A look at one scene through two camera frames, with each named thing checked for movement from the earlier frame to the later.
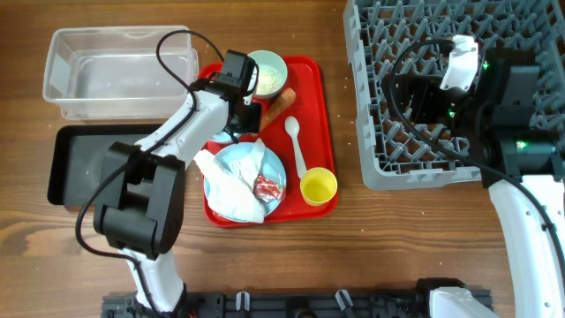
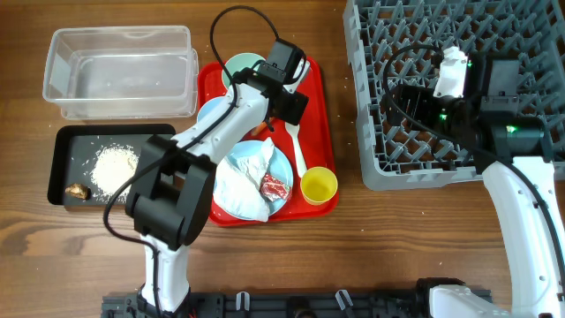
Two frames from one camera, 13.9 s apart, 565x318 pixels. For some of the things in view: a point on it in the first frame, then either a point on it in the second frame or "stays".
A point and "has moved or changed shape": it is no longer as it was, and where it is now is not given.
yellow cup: x=318 y=186 stays
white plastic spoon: x=291 y=125 stays
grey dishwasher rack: x=392 y=155 stays
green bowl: x=272 y=72 has moved or changed shape
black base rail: x=280 y=304 stays
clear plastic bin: x=115 y=71 stays
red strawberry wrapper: x=267 y=190 has moved or changed shape
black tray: x=78 y=158 stays
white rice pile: x=268 y=82 has moved or changed shape
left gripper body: x=250 y=118 to x=293 y=106
